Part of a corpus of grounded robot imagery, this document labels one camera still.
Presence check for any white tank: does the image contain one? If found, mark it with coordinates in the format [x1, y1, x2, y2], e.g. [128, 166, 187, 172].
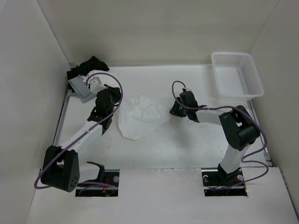
[81, 70, 119, 88]
[118, 95, 170, 141]

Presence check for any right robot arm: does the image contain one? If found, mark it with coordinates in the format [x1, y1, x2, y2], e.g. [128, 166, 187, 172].
[170, 89, 260, 186]

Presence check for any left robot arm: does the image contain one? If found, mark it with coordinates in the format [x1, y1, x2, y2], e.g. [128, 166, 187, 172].
[34, 84, 123, 192]

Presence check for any folded grey tank top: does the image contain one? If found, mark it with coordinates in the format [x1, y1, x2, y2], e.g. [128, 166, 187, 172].
[68, 76, 96, 103]

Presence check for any folded white tank top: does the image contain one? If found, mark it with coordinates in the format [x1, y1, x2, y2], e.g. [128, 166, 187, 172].
[81, 70, 119, 88]

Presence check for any black tank top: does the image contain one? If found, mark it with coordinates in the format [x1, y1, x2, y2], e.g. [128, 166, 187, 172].
[66, 56, 110, 80]

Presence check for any white plastic basket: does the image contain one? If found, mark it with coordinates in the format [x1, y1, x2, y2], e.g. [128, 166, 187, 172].
[211, 52, 264, 101]

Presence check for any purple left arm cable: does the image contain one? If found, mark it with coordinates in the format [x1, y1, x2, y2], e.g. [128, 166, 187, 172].
[34, 71, 124, 194]

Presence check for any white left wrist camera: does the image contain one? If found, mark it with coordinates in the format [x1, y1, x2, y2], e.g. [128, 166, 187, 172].
[89, 77, 105, 94]

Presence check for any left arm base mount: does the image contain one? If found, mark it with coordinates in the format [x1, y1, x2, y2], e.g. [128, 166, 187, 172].
[75, 170, 120, 197]

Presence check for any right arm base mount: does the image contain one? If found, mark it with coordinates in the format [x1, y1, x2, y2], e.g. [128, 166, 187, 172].
[201, 168, 247, 196]

